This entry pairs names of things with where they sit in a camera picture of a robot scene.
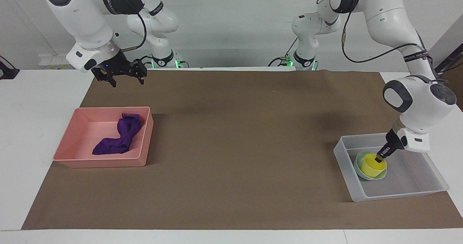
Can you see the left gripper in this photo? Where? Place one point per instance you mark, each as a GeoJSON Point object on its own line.
{"type": "Point", "coordinates": [394, 141]}

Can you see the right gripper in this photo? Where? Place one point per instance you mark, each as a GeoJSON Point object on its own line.
{"type": "Point", "coordinates": [115, 64]}

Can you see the yellow plastic cup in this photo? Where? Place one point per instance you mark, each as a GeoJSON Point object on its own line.
{"type": "Point", "coordinates": [370, 168]}

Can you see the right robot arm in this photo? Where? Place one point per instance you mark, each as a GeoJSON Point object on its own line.
{"type": "Point", "coordinates": [83, 19]}

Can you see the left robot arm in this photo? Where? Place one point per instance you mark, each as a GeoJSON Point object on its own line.
{"type": "Point", "coordinates": [419, 106]}

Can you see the translucent grey plastic bin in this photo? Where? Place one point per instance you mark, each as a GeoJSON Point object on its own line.
{"type": "Point", "coordinates": [405, 179]}

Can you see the light green bowl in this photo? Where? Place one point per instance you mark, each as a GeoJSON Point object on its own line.
{"type": "Point", "coordinates": [358, 166]}

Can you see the purple cloth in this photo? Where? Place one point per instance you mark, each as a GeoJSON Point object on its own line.
{"type": "Point", "coordinates": [124, 131]}

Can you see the pink plastic bin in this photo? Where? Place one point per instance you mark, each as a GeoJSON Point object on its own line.
{"type": "Point", "coordinates": [83, 128]}

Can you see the black stand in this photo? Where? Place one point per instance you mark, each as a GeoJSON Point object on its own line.
{"type": "Point", "coordinates": [7, 72]}

